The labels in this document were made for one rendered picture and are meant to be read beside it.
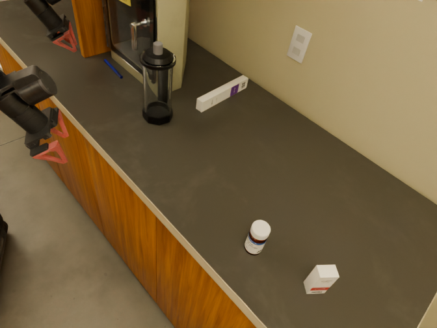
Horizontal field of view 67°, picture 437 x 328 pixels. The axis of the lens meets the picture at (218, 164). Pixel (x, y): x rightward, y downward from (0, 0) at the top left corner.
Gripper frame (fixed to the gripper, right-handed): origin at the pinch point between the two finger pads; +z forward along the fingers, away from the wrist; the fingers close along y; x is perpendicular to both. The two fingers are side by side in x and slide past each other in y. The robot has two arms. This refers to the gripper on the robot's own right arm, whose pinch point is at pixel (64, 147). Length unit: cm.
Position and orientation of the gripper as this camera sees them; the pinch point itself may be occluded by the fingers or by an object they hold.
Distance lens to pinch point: 94.7
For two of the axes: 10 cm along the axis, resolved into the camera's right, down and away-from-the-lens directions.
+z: 3.3, 5.5, 7.7
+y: -2.7, -7.2, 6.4
